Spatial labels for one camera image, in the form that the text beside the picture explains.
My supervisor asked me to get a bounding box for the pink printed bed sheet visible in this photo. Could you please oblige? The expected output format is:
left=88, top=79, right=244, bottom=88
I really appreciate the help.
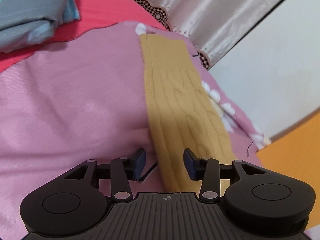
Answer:
left=0, top=21, right=272, bottom=240

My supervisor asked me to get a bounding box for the orange headboard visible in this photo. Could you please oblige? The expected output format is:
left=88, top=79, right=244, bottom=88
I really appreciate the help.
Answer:
left=258, top=113, right=319, bottom=229

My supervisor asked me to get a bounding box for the grey blue folded garment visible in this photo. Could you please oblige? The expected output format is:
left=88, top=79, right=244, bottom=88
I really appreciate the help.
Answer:
left=1, top=0, right=80, bottom=53

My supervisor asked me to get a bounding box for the mustard cable-knit sweater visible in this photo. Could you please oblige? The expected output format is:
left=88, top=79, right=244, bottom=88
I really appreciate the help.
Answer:
left=140, top=34, right=235, bottom=193

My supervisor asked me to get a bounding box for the silver lace-trimmed curtain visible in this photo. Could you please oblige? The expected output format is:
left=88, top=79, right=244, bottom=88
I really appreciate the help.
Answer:
left=134, top=0, right=285, bottom=69

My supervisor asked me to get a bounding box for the red blanket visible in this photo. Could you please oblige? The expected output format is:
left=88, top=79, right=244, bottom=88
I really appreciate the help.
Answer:
left=1, top=0, right=165, bottom=72

